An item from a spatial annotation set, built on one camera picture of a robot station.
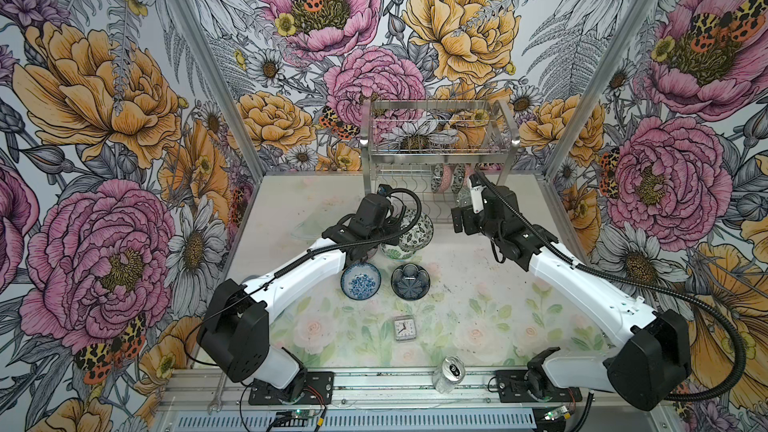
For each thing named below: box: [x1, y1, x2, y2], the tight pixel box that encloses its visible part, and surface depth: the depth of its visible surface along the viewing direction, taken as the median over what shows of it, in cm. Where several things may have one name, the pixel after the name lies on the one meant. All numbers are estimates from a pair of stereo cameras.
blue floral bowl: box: [340, 262, 382, 301], surface depth 93 cm
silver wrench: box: [208, 372, 227, 415], surface depth 74 cm
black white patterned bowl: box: [399, 209, 435, 252], surface depth 87 cm
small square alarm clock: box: [394, 315, 417, 341], surface depth 83 cm
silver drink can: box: [432, 356, 466, 394], surface depth 66 cm
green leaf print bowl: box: [380, 243, 416, 260], surface depth 99 cm
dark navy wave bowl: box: [390, 263, 431, 301], surface depth 91 cm
